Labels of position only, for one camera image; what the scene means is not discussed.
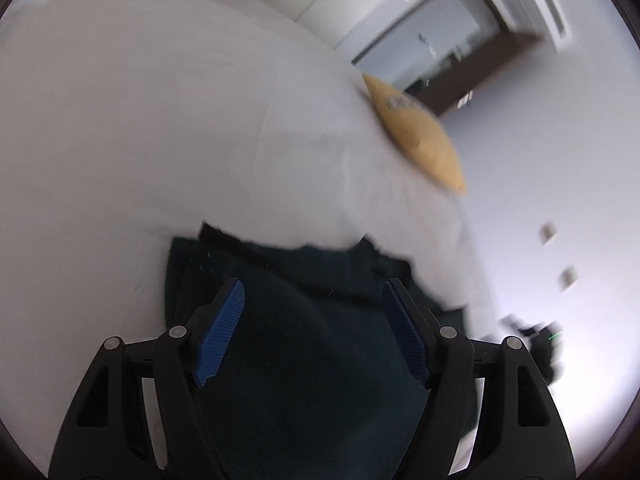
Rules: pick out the bronze wall switch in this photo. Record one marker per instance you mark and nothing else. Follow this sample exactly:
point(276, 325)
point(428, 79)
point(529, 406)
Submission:
point(566, 278)
point(549, 233)

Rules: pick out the bed with white sheet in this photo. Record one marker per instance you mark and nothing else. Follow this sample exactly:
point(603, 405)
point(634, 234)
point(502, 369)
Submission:
point(150, 135)

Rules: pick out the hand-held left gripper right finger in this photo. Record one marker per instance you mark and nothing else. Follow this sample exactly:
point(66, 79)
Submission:
point(405, 330)

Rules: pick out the dark green sweater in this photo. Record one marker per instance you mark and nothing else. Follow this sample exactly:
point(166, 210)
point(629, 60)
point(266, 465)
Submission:
point(310, 360)

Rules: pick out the cream wardrobe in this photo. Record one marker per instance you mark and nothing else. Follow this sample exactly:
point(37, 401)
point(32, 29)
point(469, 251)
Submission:
point(350, 5)

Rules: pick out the yellow pillow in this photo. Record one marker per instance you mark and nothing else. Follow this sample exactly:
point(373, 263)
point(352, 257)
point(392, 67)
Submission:
point(420, 135)

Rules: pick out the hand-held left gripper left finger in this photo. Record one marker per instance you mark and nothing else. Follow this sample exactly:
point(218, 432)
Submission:
point(220, 330)

